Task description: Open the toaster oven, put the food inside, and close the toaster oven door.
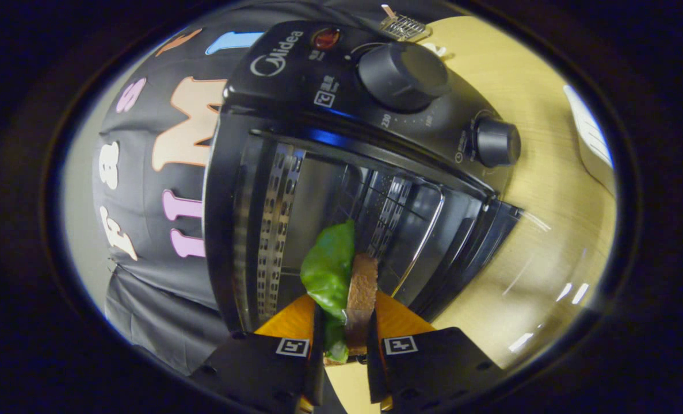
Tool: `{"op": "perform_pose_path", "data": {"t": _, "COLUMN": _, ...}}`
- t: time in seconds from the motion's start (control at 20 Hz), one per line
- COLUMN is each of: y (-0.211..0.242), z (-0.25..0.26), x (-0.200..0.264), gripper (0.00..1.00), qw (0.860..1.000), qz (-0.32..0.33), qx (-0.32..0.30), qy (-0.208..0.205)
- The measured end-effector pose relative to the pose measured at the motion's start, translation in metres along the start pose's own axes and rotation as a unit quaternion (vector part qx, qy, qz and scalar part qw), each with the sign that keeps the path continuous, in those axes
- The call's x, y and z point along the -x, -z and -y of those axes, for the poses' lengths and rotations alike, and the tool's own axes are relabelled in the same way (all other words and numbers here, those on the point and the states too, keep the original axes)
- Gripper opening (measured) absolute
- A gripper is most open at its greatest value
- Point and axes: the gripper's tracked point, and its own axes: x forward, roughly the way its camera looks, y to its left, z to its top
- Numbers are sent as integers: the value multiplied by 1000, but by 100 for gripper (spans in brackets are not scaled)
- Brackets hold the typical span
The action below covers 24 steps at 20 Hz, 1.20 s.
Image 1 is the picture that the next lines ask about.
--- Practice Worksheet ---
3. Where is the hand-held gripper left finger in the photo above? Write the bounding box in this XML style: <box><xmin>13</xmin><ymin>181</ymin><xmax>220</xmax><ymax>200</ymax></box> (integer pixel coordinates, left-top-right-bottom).
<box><xmin>189</xmin><ymin>293</ymin><xmax>326</xmax><ymax>414</ymax></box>

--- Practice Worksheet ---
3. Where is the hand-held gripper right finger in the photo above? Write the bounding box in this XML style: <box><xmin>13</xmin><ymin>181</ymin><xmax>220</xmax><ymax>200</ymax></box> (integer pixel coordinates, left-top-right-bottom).
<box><xmin>366</xmin><ymin>290</ymin><xmax>506</xmax><ymax>414</ymax></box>

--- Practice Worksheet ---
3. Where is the bread and lettuce sandwich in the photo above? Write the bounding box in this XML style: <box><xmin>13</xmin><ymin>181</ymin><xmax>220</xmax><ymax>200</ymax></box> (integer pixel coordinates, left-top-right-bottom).
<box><xmin>300</xmin><ymin>220</ymin><xmax>379</xmax><ymax>366</ymax></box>

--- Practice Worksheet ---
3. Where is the black toaster oven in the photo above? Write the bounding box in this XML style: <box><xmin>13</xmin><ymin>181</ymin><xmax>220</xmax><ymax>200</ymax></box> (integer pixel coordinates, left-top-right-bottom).
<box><xmin>203</xmin><ymin>20</ymin><xmax>523</xmax><ymax>334</ymax></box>

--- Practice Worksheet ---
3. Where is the white rectangular dish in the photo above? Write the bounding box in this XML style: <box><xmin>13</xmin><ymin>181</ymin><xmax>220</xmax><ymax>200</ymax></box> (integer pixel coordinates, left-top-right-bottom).
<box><xmin>563</xmin><ymin>85</ymin><xmax>615</xmax><ymax>196</ymax></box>

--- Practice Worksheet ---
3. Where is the clear utensil holder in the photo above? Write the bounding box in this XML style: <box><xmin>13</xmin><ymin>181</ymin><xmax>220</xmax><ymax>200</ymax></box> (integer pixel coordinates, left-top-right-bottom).
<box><xmin>379</xmin><ymin>5</ymin><xmax>428</xmax><ymax>41</ymax></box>

